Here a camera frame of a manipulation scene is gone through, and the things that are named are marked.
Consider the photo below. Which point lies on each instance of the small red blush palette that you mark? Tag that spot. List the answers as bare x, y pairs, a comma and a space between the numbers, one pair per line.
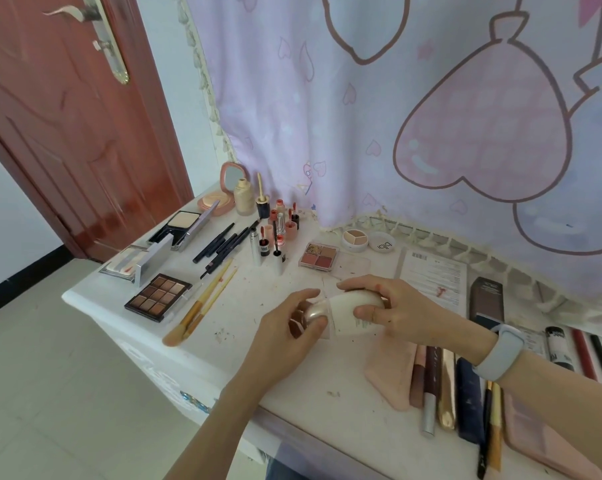
318, 257

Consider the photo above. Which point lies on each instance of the white table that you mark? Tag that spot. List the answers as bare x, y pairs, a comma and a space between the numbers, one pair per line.
301, 409

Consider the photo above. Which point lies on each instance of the white smartwatch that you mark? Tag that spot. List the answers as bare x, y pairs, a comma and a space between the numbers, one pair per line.
500, 354

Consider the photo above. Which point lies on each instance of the black foundation bottle cap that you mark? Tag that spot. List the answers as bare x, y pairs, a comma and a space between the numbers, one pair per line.
263, 209

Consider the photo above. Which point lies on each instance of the pink lip gloss cap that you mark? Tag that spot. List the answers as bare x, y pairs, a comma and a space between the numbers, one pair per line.
270, 233

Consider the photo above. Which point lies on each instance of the orange brown eyeshadow palette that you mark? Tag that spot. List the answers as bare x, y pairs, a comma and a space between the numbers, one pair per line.
156, 297

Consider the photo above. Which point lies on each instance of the navy lipstick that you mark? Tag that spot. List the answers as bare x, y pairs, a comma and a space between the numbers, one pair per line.
470, 404

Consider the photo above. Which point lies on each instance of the dark grey palette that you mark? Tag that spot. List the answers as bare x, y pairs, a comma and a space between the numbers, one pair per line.
181, 222

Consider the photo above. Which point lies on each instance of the pink lipstick cap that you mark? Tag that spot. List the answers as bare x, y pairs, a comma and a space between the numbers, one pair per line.
291, 230

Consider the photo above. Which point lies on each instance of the wooden drawer lilac front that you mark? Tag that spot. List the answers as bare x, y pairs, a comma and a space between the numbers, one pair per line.
306, 444

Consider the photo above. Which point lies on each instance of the beige foundation bottle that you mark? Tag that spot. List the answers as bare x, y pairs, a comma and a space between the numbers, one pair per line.
244, 199

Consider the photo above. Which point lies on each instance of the person's left hand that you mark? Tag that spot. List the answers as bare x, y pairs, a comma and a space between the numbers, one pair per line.
281, 344

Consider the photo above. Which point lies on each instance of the black eyeliner pencils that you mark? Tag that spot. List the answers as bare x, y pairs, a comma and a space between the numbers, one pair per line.
213, 243

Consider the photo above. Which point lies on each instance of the blue cabinet sticker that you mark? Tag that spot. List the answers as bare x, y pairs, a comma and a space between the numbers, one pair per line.
196, 402

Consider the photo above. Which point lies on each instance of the dark foundation box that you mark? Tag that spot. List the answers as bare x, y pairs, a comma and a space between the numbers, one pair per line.
485, 299

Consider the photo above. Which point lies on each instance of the lilac cartoon cloth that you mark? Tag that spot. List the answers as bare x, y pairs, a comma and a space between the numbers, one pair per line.
381, 119

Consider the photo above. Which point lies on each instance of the round white compact lid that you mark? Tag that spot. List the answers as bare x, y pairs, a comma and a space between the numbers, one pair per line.
382, 244

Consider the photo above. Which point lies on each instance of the round white powder compact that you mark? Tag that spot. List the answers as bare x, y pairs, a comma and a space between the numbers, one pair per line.
356, 238

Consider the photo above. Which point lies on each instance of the dark lip glaze wand cap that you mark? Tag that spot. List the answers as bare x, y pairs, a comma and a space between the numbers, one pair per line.
295, 220

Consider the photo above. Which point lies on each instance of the person's right forearm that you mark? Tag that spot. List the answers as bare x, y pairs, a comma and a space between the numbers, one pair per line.
565, 409

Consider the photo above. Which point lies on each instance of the cream gold tube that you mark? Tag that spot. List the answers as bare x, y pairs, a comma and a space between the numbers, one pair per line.
447, 394

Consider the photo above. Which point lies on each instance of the brown wooden door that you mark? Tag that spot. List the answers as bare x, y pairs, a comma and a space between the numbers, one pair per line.
81, 159

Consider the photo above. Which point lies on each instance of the silver pink lipstick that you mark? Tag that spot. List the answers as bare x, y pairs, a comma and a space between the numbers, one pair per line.
280, 223

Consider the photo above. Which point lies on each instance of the black eyeliner pencil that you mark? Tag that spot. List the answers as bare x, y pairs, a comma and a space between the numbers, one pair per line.
216, 264

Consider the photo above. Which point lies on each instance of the person's right hand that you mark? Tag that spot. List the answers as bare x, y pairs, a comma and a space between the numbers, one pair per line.
421, 319

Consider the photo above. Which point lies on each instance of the silver square palette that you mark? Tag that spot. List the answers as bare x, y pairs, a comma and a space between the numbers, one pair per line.
126, 264

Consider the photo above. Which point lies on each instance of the silver mascara tube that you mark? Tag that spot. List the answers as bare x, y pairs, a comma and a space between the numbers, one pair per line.
255, 249

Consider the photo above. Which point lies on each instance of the gold clear compact cap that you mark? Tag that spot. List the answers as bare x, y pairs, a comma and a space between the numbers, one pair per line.
315, 309

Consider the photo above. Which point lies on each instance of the small clear square compact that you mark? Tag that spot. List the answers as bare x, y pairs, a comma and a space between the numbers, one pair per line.
535, 342

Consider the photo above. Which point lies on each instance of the white oval compact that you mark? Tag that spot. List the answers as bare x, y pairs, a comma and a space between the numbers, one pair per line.
351, 309

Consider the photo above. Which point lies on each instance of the small brown bottle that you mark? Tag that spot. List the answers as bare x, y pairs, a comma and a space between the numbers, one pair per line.
558, 344

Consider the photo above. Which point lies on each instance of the pink four-pan eyeshadow palette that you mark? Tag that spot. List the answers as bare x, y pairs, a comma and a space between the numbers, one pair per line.
530, 434

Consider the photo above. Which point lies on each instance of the person's blue jeans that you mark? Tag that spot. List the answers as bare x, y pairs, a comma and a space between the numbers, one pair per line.
281, 472

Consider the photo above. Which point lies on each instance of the small peach lip glaze tube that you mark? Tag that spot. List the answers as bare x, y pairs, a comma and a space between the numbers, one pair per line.
280, 205

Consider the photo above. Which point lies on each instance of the paper instruction sheet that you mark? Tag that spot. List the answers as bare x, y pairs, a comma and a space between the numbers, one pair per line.
436, 274

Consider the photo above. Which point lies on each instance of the pink cushion compact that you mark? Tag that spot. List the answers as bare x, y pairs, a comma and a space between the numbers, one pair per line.
213, 202

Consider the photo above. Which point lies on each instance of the pink lip gloss tube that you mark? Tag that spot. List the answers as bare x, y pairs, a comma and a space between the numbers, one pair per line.
274, 217

